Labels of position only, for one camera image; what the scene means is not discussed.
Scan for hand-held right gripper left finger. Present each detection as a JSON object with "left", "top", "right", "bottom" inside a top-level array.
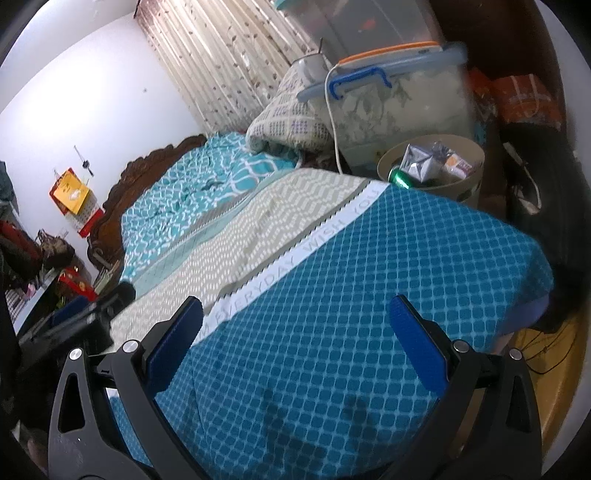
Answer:
[{"left": 48, "top": 295, "right": 218, "bottom": 480}]

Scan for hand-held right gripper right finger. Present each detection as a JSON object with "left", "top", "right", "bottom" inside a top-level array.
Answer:
[{"left": 389, "top": 295, "right": 542, "bottom": 480}]

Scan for beige trash bin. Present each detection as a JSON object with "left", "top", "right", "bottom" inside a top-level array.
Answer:
[{"left": 376, "top": 134, "right": 485, "bottom": 208}]

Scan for red gift box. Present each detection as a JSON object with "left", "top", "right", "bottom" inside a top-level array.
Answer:
[{"left": 58, "top": 268, "right": 98, "bottom": 301}]

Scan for grey clothes shelf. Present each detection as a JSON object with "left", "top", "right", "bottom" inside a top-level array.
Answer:
[{"left": 9, "top": 277, "right": 61, "bottom": 333}]

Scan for brown handbag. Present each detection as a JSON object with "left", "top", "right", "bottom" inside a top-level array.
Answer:
[{"left": 37, "top": 229, "right": 75, "bottom": 268}]

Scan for hanging red dark clothes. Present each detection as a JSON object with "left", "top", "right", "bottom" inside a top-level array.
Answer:
[{"left": 0, "top": 219, "right": 42, "bottom": 282}]

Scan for carved wooden headboard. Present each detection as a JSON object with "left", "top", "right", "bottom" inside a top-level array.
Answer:
[{"left": 88, "top": 134, "right": 208, "bottom": 278}]

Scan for teal patterned bed sheet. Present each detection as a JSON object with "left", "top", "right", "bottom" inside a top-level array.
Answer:
[{"left": 121, "top": 131, "right": 296, "bottom": 282}]

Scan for hanging key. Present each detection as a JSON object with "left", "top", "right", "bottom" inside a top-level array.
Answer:
[{"left": 74, "top": 145, "right": 95, "bottom": 178}]

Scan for white orange packet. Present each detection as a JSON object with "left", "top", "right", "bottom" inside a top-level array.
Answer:
[{"left": 443, "top": 154, "right": 474, "bottom": 178}]

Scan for large black bag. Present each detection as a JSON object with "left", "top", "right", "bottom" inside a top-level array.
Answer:
[{"left": 501, "top": 122, "right": 583, "bottom": 333}]

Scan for orange snack bag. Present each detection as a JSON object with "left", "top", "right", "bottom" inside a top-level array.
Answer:
[{"left": 468, "top": 74, "right": 566, "bottom": 125}]

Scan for floral curtain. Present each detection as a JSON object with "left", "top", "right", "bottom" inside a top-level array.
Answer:
[{"left": 134, "top": 0, "right": 333, "bottom": 134}]

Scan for metal mug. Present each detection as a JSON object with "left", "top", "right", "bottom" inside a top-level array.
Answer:
[{"left": 290, "top": 39, "right": 333, "bottom": 88}]

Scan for grey storage container teal lid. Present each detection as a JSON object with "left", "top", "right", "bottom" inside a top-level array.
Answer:
[{"left": 272, "top": 0, "right": 444, "bottom": 61}]

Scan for black floor cable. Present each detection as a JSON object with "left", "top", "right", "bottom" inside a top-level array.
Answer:
[{"left": 522, "top": 318, "right": 583, "bottom": 374}]

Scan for yellow red wall calendar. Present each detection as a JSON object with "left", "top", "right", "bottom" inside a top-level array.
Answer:
[{"left": 50, "top": 167, "right": 106, "bottom": 238}]

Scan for clear storage box blue handle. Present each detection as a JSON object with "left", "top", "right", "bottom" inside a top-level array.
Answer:
[{"left": 295, "top": 41, "right": 476, "bottom": 164}]

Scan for white cable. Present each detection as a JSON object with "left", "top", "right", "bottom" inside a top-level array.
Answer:
[{"left": 324, "top": 65, "right": 352, "bottom": 174}]

